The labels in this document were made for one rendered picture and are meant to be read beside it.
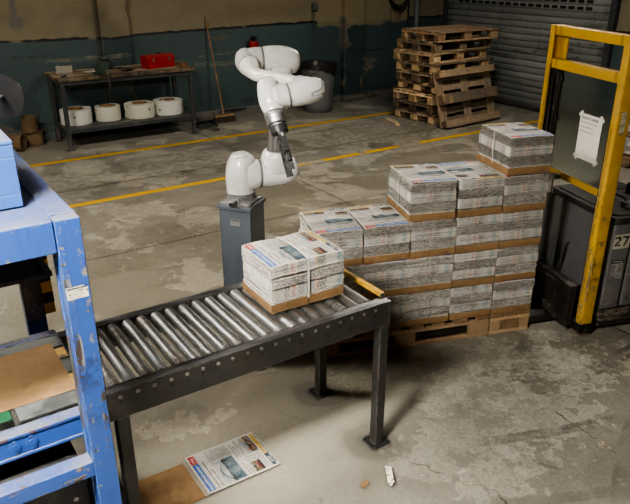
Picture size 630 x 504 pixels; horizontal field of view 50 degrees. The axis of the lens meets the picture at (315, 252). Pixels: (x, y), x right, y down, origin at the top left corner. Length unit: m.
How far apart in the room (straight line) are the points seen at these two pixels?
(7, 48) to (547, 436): 7.92
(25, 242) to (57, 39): 7.79
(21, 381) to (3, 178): 0.89
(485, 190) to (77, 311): 2.61
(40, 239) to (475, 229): 2.74
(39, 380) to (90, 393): 0.46
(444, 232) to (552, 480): 1.48
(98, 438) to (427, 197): 2.31
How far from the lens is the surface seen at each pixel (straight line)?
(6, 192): 2.14
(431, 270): 4.07
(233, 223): 3.69
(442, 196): 3.92
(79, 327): 2.15
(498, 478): 3.41
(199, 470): 3.36
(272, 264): 2.86
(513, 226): 4.23
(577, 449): 3.69
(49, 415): 2.52
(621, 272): 4.64
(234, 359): 2.70
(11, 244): 2.01
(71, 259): 2.06
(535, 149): 4.14
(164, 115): 9.60
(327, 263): 2.97
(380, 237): 3.86
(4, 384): 2.73
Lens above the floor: 2.22
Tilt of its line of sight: 24 degrees down
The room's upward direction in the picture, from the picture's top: straight up
